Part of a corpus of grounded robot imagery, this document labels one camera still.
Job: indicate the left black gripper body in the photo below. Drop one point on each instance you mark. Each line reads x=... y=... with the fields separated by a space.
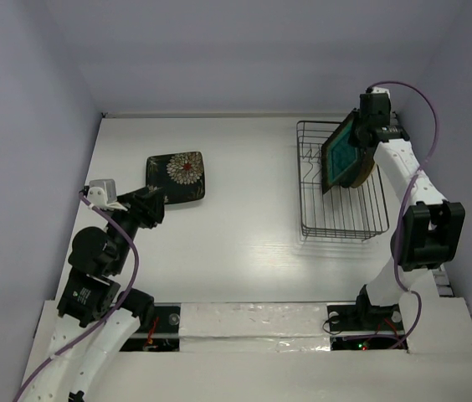
x=134 y=217

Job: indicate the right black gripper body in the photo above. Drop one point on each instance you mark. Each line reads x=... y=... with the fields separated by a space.
x=361 y=136

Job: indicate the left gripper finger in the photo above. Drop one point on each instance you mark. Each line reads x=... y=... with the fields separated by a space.
x=149 y=197
x=154 y=213

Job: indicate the teal square plate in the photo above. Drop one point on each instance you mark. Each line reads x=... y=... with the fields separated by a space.
x=340 y=160

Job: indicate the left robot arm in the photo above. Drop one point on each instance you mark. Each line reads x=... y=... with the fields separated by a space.
x=99 y=308

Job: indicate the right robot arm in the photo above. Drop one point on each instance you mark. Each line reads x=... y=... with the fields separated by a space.
x=429 y=226

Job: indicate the tan round plate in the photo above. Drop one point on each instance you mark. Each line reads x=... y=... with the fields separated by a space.
x=366 y=169

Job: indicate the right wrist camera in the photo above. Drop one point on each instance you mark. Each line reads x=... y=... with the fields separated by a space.
x=378 y=90

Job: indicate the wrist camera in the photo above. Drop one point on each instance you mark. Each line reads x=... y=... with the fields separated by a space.
x=101 y=193
x=378 y=90

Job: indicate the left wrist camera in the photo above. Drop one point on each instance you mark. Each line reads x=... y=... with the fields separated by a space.
x=101 y=193

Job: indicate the wire dish rack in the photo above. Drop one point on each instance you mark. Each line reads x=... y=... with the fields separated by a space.
x=342 y=213

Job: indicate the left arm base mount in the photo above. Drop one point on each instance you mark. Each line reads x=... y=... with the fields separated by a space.
x=168 y=320

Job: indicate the metal rail on right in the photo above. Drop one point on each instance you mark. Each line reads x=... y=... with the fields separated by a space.
x=411 y=185

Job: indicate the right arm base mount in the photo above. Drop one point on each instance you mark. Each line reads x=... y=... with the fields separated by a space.
x=351 y=318

